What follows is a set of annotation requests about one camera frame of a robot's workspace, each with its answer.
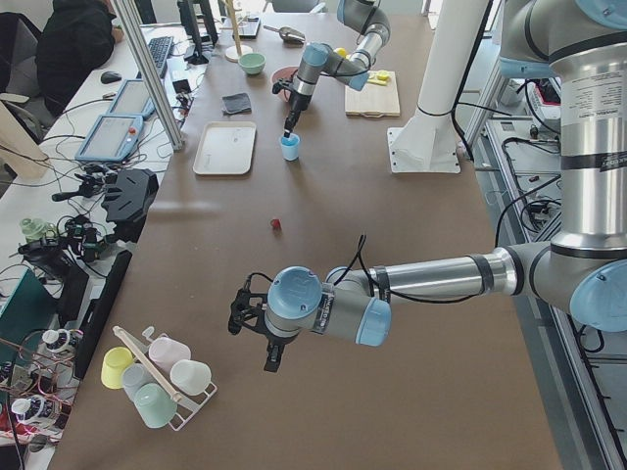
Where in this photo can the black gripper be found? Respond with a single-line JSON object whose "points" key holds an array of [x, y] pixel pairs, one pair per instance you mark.
{"points": [[275, 343], [297, 102]]}

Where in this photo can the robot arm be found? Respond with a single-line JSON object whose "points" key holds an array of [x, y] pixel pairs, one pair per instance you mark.
{"points": [[581, 270], [371, 23]]}

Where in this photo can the light blue cup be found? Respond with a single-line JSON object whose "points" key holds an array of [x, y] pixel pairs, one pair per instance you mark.
{"points": [[289, 147]]}

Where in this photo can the steel ice scoop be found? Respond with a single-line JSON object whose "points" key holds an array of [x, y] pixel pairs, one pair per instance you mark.
{"points": [[288, 34]]}

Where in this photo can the wooden cup tree stand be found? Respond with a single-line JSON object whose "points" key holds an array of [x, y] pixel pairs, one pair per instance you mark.
{"points": [[235, 52]]}

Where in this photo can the white cup rack with cups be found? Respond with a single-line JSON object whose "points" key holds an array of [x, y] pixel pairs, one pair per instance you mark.
{"points": [[166, 386]]}

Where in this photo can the pink bowl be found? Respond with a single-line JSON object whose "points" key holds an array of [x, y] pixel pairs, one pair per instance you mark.
{"points": [[284, 73]]}

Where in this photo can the grey folded cloth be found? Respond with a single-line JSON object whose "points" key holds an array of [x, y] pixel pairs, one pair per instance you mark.
{"points": [[235, 104]]}

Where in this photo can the mint green bowl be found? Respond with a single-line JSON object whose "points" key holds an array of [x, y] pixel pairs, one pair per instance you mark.
{"points": [[252, 63]]}

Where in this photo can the cream rabbit tray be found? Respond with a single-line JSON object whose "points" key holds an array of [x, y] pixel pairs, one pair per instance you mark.
{"points": [[225, 148]]}

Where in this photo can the wooden cutting board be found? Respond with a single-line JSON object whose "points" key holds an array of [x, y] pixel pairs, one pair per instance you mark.
{"points": [[377, 99]]}

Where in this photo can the lemon half upper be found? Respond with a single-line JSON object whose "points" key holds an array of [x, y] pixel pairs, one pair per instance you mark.
{"points": [[382, 75]]}

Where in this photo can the black keyboard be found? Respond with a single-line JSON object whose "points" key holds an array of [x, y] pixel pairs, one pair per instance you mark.
{"points": [[159, 48]]}

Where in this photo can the blue teach pendant far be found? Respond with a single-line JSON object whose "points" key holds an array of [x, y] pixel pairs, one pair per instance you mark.
{"points": [[133, 98]]}

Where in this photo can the blue teach pendant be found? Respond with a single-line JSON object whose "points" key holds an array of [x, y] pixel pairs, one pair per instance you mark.
{"points": [[111, 139], [133, 98]]}

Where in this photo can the blue teach pendant near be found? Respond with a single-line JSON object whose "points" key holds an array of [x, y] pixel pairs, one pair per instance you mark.
{"points": [[111, 139]]}

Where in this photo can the black computer mouse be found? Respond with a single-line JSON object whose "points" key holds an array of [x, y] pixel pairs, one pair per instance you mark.
{"points": [[108, 77]]}

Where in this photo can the seated person black clothes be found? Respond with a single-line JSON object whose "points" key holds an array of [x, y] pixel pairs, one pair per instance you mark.
{"points": [[78, 38]]}

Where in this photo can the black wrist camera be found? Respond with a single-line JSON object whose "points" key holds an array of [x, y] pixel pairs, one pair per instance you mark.
{"points": [[283, 87], [247, 311]]}

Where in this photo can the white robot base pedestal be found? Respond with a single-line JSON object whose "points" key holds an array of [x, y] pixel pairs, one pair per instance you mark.
{"points": [[428, 142]]}

